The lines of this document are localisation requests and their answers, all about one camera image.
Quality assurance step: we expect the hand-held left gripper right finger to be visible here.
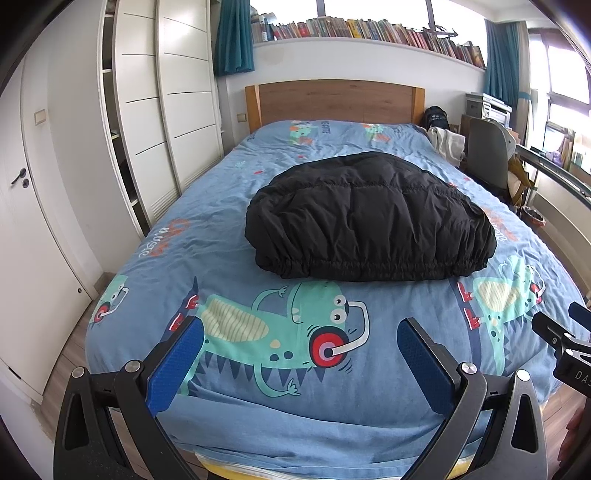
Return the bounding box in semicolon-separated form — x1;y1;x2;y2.
397;318;548;480

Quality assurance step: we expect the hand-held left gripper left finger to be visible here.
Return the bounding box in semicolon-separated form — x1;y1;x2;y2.
54;316;204;480

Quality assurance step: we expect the black puffer jacket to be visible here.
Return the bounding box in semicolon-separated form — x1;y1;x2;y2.
245;151;498;282

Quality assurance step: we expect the glass desk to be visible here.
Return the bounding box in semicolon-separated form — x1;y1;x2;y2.
516;143;591;200

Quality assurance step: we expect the white yellow mattress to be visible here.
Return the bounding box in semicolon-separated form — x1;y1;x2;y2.
194;450;483;480

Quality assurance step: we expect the blue printed bed sheet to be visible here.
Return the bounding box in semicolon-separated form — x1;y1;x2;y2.
85;120;591;472

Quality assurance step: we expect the white door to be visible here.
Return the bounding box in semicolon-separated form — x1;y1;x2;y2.
0;55;100;398

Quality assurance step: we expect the grey chair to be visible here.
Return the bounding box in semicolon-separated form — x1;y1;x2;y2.
461;115;519;191

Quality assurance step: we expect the white cloth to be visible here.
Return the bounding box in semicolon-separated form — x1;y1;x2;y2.
427;126;468;163

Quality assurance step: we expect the grey printer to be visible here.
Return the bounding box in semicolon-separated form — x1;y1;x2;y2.
465;92;513;126

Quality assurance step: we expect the black backpack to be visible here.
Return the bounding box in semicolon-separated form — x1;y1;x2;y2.
423;106;451;133

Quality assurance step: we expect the white wardrobe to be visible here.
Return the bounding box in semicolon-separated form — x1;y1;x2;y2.
98;0;227;239

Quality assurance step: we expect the teal curtain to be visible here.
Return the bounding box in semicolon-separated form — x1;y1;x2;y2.
213;0;256;77
483;19;523;110

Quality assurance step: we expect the wooden headboard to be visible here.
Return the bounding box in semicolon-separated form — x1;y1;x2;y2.
245;80;426;136

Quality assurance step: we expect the row of books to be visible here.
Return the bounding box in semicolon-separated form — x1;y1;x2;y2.
252;15;487;71

